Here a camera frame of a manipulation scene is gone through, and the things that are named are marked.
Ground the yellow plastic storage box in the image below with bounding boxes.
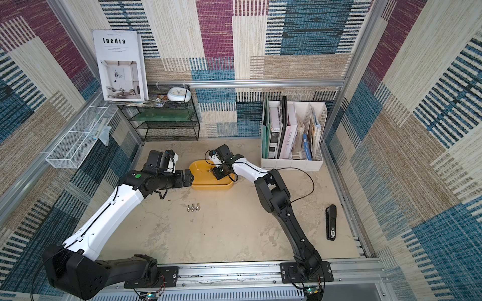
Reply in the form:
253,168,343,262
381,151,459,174
189,160,233,191

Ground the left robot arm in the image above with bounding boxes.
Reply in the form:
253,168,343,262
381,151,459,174
42,150,194,300

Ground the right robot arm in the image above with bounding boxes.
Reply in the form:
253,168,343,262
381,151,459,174
205,144,333,282

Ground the white file organizer box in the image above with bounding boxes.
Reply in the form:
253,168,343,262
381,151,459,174
261,100,328,171

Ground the green folder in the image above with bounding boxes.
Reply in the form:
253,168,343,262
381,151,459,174
261,98,269,159

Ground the black binder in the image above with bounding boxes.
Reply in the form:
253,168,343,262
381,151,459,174
277,96,287,159

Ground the blue book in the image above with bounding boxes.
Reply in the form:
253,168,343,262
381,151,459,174
303,134,313,161

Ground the white round clock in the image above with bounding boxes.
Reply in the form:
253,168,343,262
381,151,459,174
168,87,192,103

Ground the black stapler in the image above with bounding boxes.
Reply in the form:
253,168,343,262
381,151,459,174
325,204,337,241

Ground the Inedia white magazine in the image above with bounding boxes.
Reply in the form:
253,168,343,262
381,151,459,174
92,30,149,102

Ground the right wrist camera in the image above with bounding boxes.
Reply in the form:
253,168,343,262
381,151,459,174
208,150,222,167

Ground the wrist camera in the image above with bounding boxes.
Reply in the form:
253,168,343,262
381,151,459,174
165,150,178,173
208,150,222,167

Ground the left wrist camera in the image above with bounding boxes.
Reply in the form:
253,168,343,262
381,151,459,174
165,150,178,173

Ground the black wire shelf rack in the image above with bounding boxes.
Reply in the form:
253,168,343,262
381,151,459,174
117,84,200,142

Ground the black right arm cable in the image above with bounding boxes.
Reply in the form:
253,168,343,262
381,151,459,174
259,167,316,206

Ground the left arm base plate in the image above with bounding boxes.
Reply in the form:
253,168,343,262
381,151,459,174
124,266,179,289

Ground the white wire wall basket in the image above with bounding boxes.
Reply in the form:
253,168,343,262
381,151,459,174
46,105,117,169

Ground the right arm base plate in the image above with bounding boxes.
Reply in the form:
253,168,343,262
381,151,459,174
279,261,334,284

